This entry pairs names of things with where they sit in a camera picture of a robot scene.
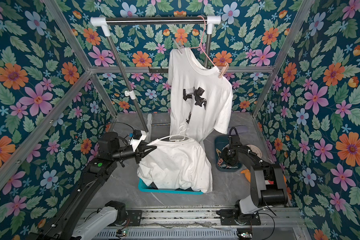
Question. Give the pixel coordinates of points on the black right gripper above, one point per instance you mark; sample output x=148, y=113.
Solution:
x=228, y=154

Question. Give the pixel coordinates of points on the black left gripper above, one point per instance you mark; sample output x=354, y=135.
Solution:
x=139, y=152

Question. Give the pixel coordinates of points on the plain white t-shirt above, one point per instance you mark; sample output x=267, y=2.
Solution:
x=177, y=165

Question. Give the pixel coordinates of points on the white plastic hanger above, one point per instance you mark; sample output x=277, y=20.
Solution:
x=178, y=136

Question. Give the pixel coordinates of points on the white printed t-shirt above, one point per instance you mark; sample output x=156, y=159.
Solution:
x=198, y=98

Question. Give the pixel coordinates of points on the beige clothespin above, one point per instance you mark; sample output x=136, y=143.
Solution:
x=223, y=70

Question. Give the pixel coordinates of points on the pink wire hanger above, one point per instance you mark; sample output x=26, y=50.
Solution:
x=206, y=37

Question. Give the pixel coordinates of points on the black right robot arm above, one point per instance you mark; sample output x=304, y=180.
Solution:
x=267, y=181

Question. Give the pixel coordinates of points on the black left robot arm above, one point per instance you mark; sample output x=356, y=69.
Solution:
x=112, y=150

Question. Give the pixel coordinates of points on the teal clothespin tray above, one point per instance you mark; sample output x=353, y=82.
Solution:
x=221, y=143

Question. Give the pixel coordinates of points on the orange plush toy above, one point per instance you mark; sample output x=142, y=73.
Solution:
x=246, y=175

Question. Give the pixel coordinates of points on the teal laundry basket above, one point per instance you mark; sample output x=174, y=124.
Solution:
x=149, y=189

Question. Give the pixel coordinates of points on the white steel clothes rack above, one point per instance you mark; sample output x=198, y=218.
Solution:
x=105, y=24

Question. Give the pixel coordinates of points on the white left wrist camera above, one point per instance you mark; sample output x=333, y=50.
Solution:
x=136, y=138

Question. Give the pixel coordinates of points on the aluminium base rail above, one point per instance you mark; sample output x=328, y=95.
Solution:
x=207, y=223

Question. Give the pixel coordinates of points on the black wall hook rail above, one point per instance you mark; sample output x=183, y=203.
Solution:
x=158, y=70

